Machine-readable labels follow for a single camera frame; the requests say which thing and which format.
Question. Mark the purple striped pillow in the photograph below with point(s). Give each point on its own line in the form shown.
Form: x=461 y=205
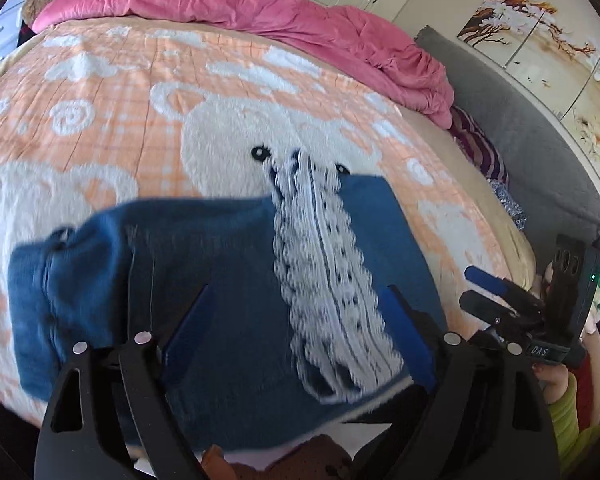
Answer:
x=480 y=147

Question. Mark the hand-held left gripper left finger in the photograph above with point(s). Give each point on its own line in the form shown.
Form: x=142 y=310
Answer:
x=190 y=327

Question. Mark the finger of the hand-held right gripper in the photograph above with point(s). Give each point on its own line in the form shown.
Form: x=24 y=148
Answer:
x=485 y=307
x=482 y=278

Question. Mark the blue patterned pillow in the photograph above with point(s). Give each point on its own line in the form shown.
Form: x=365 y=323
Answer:
x=510 y=205

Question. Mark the person's right hand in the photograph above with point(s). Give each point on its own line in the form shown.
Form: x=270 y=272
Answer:
x=552 y=382

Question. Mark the grey padded headboard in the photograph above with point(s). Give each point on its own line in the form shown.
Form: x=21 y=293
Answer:
x=520 y=120

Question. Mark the brown dotted cloth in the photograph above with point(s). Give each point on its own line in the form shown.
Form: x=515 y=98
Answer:
x=290 y=460

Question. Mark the flower wall painting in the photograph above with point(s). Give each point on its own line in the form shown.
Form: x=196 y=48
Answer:
x=555 y=55

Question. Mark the bed with beige sheet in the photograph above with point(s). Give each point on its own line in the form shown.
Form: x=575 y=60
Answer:
x=460 y=165

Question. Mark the person's right forearm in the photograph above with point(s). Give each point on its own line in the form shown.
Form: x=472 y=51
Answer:
x=565 y=420

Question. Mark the pink duvet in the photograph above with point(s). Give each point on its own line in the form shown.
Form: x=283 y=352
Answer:
x=280 y=5

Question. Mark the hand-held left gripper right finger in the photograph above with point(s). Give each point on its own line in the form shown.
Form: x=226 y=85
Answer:
x=405 y=337

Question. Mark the blue denim pants lace trim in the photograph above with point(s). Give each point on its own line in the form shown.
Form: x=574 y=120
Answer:
x=220 y=280

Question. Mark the orange printed blanket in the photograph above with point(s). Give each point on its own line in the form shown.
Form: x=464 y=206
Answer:
x=130 y=110

